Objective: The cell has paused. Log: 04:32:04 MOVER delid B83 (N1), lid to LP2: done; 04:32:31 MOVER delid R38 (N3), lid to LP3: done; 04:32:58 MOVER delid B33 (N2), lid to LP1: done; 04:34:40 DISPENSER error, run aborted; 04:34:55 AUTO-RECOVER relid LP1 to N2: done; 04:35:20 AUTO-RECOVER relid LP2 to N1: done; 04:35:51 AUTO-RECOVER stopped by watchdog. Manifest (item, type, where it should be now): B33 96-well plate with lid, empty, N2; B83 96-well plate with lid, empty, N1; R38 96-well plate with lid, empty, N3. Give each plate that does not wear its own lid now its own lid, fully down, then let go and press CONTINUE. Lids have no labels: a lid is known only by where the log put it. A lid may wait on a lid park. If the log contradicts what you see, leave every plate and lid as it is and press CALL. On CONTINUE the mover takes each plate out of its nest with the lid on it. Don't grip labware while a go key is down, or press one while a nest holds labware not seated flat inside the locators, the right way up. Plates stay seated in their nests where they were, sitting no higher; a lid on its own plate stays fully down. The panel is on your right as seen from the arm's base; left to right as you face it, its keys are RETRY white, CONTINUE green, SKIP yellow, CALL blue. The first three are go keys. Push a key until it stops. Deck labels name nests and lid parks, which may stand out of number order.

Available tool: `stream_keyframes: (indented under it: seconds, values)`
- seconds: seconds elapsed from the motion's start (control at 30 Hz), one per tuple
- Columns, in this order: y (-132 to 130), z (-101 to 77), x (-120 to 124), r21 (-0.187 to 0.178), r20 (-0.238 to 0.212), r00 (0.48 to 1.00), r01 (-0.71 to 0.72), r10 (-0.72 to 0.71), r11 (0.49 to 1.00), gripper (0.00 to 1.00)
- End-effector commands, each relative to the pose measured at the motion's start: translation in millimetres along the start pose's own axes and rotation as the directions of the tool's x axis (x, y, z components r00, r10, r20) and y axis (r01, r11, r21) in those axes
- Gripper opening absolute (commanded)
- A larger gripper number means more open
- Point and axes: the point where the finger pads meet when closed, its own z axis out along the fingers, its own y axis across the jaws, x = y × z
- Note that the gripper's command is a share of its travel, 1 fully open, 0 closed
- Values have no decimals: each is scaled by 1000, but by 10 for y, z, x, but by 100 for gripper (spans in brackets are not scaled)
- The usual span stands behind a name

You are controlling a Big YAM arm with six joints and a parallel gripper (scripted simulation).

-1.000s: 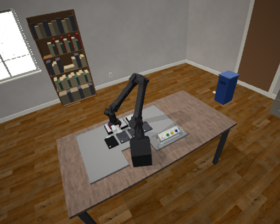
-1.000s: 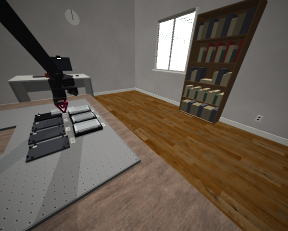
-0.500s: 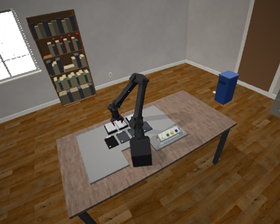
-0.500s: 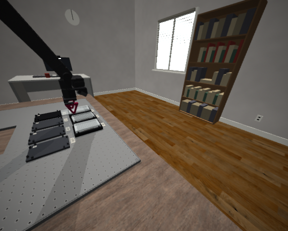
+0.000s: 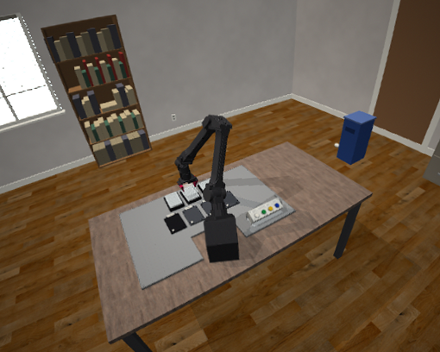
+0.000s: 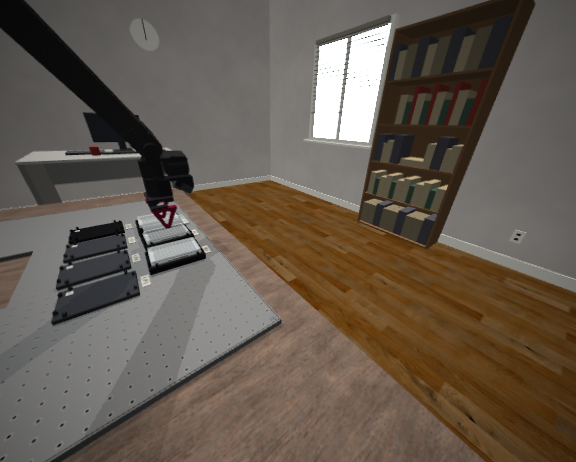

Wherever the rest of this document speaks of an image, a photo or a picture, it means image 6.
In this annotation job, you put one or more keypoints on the black rectangular frame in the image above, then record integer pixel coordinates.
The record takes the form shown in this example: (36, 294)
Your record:
(95, 232)

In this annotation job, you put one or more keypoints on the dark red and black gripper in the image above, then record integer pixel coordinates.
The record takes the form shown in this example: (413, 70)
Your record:
(153, 198)

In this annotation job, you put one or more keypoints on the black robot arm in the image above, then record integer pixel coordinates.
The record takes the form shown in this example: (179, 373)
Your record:
(32, 33)

